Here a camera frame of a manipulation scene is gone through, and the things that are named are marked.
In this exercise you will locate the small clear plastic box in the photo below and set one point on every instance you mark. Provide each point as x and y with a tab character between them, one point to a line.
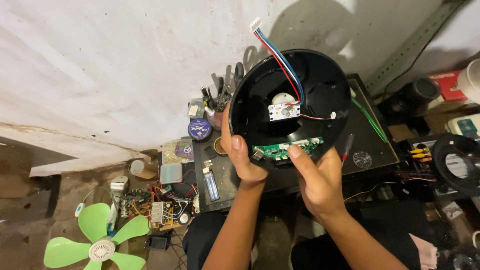
195	109

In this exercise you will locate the red cardboard box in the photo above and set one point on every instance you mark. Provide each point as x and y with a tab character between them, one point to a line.
448	85

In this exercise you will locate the small brass flux tin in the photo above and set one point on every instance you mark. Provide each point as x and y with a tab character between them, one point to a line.
219	146

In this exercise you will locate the black round appliance housing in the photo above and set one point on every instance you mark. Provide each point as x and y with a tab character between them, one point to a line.
288	105

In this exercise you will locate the person's right hand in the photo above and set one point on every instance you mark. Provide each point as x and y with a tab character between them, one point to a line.
318	180

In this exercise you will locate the clear box of small parts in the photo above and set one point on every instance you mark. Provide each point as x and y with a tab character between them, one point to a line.
178	151

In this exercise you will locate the black cylindrical speaker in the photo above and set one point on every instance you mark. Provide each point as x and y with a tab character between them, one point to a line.
425	90

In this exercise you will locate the black power adapter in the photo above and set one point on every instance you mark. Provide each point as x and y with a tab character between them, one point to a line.
156	243

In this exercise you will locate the green circuit board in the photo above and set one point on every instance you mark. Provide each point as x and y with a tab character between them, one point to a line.
287	149

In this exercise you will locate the white handheld device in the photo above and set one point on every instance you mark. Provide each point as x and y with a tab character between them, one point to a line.
116	195

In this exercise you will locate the clear cup of tools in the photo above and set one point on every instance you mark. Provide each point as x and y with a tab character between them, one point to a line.
221	95

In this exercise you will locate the round blue solder tin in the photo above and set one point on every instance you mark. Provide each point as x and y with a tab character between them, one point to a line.
199	129

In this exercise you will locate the pale green plastic box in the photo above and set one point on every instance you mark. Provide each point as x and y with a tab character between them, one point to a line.
171	173

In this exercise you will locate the pile of circuit boards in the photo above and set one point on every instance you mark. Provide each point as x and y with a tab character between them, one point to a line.
157	204

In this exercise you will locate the person's left hand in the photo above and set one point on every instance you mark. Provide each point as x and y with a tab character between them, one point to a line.
243	161

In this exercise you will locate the green plastic fan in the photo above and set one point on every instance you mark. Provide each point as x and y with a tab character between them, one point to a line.
98	240

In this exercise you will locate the clear round plastic disc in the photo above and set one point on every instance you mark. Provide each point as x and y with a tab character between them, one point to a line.
362	159

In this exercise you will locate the blue lighter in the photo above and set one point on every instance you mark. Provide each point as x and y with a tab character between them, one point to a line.
211	185

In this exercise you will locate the green plastic stick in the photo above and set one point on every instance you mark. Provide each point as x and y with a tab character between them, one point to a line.
369	118

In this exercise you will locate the person's legs in dark trousers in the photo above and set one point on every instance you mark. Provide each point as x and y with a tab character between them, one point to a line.
337	240

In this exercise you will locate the white motor with small board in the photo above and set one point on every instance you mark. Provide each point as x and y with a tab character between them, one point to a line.
284	107

